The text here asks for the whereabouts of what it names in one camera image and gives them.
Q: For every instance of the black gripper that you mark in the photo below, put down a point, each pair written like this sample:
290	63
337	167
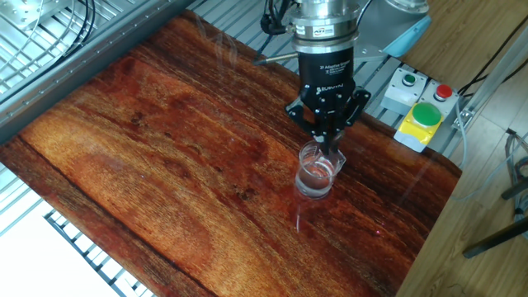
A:
326	78

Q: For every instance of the clear glass stirring rod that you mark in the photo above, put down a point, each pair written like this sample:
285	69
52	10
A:
337	137

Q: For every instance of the clear glass beaker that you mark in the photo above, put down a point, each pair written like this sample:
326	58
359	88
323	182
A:
313	181

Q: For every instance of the grey box small green button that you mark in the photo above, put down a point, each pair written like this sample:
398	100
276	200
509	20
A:
398	92

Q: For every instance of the yellow box large green button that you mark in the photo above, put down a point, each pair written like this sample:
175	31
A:
427	114

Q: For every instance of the silver force torque sensor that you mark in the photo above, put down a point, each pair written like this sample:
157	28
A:
326	16

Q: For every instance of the grey box red button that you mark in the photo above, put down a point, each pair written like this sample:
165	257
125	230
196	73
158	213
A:
449	107

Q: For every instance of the wood-grain table mat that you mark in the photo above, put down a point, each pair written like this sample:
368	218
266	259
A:
165	185

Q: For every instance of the black metal leg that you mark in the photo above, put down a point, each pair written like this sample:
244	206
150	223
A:
495	239
517	187

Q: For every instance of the aluminium mounting plate with holes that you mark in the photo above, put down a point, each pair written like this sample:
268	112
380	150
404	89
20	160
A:
24	12

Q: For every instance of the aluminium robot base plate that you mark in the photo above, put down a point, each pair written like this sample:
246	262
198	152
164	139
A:
371	53

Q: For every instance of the aluminium frame post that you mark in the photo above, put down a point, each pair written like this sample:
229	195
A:
495	78

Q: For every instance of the grey aluminium rail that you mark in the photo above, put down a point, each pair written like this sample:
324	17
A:
62	78

